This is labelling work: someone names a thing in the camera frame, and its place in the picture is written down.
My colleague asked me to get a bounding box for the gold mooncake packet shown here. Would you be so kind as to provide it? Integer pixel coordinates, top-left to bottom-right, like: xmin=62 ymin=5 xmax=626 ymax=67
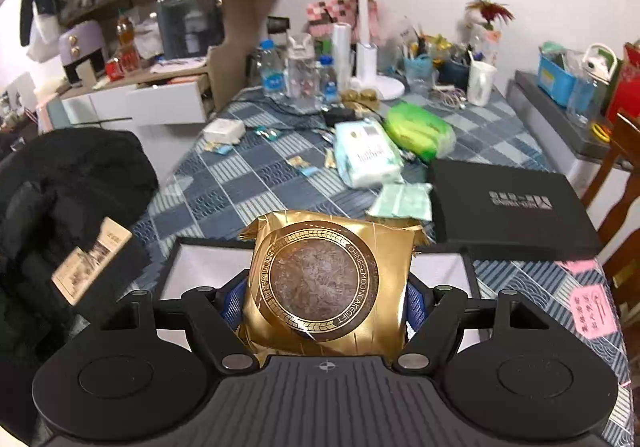
xmin=238 ymin=210 xmax=427 ymax=363

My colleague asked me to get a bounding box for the open black gift box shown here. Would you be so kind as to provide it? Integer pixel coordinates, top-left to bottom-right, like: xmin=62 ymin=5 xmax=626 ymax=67
xmin=155 ymin=238 xmax=472 ymax=317

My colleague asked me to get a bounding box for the pale green wipes sachet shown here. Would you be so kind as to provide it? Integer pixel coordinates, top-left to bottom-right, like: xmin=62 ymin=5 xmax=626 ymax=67
xmin=367 ymin=184 xmax=433 ymax=222

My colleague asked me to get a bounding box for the black box lid with logo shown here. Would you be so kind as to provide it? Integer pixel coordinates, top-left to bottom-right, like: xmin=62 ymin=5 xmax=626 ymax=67
xmin=428 ymin=160 xmax=602 ymax=262

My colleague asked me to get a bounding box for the white blue tissue pack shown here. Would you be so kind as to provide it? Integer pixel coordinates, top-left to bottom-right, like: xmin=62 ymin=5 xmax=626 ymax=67
xmin=333 ymin=120 xmax=404 ymax=189

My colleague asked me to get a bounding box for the pink sticky note small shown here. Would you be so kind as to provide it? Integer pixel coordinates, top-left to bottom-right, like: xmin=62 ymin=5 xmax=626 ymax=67
xmin=556 ymin=259 xmax=599 ymax=276

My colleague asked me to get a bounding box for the pink sticky note large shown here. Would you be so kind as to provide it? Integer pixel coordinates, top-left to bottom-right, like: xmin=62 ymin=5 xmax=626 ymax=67
xmin=568 ymin=285 xmax=618 ymax=340

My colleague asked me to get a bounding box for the green tissue pack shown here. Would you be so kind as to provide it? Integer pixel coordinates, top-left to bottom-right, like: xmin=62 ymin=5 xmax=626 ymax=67
xmin=383 ymin=102 xmax=457 ymax=162

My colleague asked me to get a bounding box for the white small box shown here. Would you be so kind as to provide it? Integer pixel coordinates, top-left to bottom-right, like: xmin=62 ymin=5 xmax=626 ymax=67
xmin=203 ymin=118 xmax=246 ymax=144

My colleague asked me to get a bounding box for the white drawer unit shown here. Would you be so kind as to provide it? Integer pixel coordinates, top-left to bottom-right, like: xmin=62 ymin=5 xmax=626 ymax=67
xmin=62 ymin=74 xmax=215 ymax=179

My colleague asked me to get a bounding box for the black power adapter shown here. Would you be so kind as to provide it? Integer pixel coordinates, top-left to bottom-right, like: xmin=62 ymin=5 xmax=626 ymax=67
xmin=322 ymin=107 xmax=357 ymax=127

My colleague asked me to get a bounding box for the wooden chair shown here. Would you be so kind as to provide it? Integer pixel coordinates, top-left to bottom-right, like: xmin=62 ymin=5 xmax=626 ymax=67
xmin=582 ymin=111 xmax=639 ymax=316

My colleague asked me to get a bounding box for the grey side cabinet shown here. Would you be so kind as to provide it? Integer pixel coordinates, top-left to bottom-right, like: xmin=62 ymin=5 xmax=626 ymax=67
xmin=506 ymin=71 xmax=608 ymax=194

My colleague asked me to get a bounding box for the white desk lamp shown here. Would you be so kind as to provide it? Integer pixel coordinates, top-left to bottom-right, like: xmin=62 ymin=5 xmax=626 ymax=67
xmin=352 ymin=0 xmax=406 ymax=101

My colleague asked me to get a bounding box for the turquoise pen holder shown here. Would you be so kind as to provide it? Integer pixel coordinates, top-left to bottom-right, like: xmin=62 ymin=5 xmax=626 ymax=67
xmin=404 ymin=54 xmax=434 ymax=97

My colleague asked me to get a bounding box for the small blue cap bottle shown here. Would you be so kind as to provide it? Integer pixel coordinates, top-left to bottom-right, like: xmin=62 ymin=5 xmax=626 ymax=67
xmin=319 ymin=55 xmax=340 ymax=104

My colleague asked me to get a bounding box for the white plastic cup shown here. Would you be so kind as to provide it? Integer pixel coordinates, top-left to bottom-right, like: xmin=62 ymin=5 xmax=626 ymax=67
xmin=466 ymin=61 xmax=497 ymax=107

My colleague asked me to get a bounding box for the clear pink patterned bottle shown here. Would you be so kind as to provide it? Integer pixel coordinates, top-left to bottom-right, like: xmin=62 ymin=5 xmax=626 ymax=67
xmin=286 ymin=33 xmax=319 ymax=113

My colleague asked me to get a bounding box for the blue cap water bottle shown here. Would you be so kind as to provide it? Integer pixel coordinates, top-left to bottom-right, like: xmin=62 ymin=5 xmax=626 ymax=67
xmin=259 ymin=40 xmax=285 ymax=100

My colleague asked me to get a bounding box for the blue plastic basket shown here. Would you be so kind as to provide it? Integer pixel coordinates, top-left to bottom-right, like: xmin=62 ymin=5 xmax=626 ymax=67
xmin=537 ymin=42 xmax=582 ymax=108

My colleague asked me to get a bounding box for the clear jug white lid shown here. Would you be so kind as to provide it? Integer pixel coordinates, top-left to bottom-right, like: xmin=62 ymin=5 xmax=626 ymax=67
xmin=566 ymin=43 xmax=618 ymax=127

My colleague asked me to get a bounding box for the clear plastic roll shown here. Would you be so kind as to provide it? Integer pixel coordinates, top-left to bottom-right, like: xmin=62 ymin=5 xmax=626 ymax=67
xmin=332 ymin=22 xmax=352 ymax=94

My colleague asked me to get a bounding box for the red gold gift bag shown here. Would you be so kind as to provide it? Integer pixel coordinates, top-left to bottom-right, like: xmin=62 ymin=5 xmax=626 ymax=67
xmin=605 ymin=43 xmax=640 ymax=124

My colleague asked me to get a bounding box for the pink checkered box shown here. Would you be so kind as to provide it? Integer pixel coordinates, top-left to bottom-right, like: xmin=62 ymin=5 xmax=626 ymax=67
xmin=306 ymin=0 xmax=359 ymax=43

